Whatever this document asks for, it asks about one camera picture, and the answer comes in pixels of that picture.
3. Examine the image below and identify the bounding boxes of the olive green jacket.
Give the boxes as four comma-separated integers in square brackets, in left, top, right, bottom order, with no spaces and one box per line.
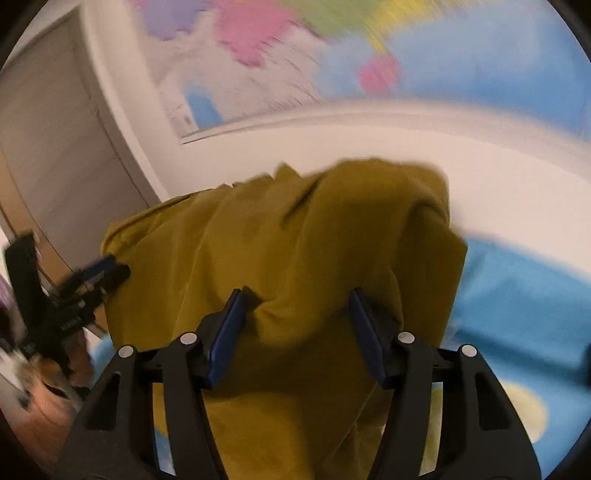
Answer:
[101,159,467,479]

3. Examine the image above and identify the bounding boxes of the blue floral bed sheet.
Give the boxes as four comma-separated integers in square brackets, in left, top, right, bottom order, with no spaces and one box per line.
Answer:
[89,234,591,480]

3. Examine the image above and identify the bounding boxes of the colourful wall map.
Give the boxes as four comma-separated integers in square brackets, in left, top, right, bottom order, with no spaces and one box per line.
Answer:
[130,1,590,138]

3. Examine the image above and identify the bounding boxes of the grey wooden door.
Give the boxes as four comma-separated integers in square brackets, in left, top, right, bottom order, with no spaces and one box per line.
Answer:
[1,7,159,283]

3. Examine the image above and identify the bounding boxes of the person left hand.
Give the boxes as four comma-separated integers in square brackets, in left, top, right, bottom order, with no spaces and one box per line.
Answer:
[1,351,80,479]

